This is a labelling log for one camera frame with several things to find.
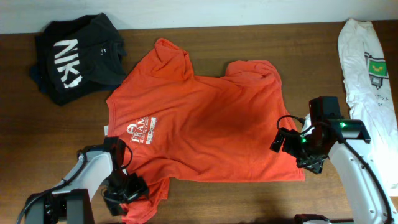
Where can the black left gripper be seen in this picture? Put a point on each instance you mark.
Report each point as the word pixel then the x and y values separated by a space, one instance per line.
pixel 114 198

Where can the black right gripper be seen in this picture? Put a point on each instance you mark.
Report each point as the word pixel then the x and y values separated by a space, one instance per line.
pixel 313 163

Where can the red soccer t-shirt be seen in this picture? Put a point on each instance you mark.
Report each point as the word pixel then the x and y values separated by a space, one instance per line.
pixel 180 125

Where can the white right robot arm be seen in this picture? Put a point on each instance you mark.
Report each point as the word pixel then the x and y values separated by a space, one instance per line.
pixel 346 143

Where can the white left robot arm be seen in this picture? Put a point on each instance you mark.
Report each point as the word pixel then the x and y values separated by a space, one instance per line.
pixel 98 167

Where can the white printed t-shirt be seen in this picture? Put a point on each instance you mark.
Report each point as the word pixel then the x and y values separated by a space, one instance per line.
pixel 368 94

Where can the black Nike t-shirt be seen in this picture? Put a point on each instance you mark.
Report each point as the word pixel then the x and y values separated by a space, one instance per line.
pixel 81 56

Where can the dark navy folded garment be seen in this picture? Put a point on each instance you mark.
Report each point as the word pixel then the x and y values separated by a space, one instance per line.
pixel 44 85

